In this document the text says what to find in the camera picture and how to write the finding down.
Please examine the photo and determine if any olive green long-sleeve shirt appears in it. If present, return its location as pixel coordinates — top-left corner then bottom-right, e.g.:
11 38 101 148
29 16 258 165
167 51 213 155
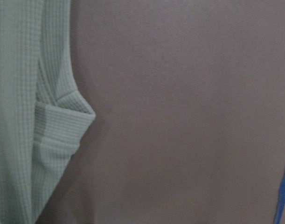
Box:
0 0 96 224

